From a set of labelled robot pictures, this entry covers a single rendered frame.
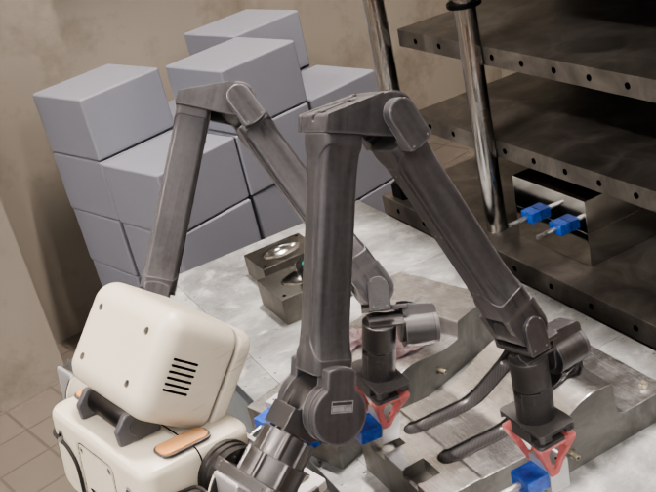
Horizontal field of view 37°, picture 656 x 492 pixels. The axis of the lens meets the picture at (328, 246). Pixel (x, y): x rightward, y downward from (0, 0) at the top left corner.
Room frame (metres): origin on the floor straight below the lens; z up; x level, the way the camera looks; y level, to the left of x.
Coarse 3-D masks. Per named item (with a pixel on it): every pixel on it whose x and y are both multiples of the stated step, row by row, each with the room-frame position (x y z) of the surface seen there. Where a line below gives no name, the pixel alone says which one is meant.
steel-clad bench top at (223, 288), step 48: (384, 240) 2.41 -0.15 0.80; (432, 240) 2.34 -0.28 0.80; (192, 288) 2.39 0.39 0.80; (240, 288) 2.32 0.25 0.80; (528, 288) 1.98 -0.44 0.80; (288, 336) 2.02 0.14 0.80; (624, 336) 1.69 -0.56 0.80; (240, 384) 1.85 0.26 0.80; (336, 480) 1.45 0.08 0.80; (576, 480) 1.30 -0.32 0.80; (624, 480) 1.28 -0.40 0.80
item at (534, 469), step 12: (552, 456) 1.18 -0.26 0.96; (516, 468) 1.19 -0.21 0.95; (528, 468) 1.18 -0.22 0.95; (540, 468) 1.18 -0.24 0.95; (564, 468) 1.17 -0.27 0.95; (516, 480) 1.17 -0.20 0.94; (528, 480) 1.16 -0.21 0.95; (540, 480) 1.16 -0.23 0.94; (552, 480) 1.16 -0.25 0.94; (564, 480) 1.17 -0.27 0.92
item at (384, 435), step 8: (368, 408) 1.42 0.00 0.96; (368, 416) 1.41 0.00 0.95; (376, 416) 1.40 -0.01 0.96; (368, 424) 1.39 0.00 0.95; (376, 424) 1.39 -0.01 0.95; (392, 424) 1.39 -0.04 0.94; (360, 432) 1.37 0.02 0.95; (368, 432) 1.37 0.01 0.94; (376, 432) 1.38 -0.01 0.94; (384, 432) 1.38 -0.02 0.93; (392, 432) 1.39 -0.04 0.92; (360, 440) 1.37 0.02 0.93; (368, 440) 1.37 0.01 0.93; (384, 440) 1.38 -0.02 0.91
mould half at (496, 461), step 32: (480, 352) 1.57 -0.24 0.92; (576, 384) 1.39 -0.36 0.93; (608, 384) 1.37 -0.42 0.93; (416, 416) 1.47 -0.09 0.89; (480, 416) 1.43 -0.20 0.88; (576, 416) 1.34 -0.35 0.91; (608, 416) 1.36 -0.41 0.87; (640, 416) 1.39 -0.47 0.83; (416, 448) 1.37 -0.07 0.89; (512, 448) 1.32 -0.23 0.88; (576, 448) 1.33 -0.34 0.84; (608, 448) 1.36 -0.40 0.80; (384, 480) 1.40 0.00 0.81; (448, 480) 1.27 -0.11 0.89; (480, 480) 1.26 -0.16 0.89
